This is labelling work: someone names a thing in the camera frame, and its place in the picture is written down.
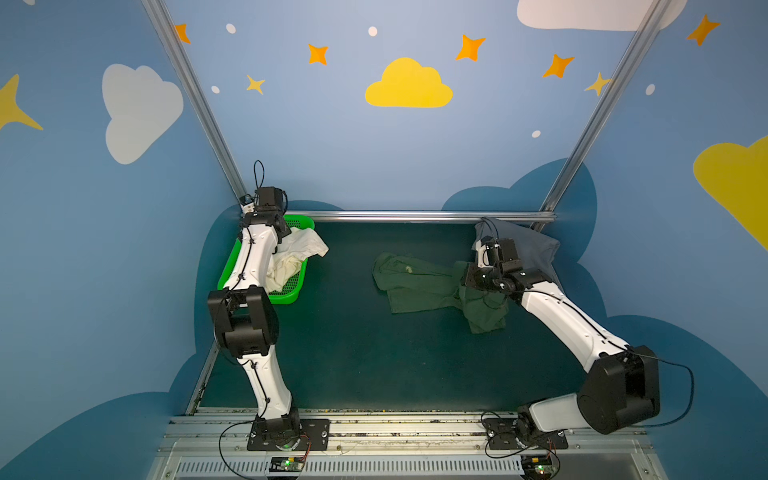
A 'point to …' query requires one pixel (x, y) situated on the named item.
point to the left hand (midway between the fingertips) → (267, 232)
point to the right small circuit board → (534, 467)
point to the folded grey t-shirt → (536, 251)
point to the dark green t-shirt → (414, 283)
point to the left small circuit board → (286, 464)
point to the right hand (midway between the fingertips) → (464, 271)
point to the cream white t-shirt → (290, 252)
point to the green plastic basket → (290, 293)
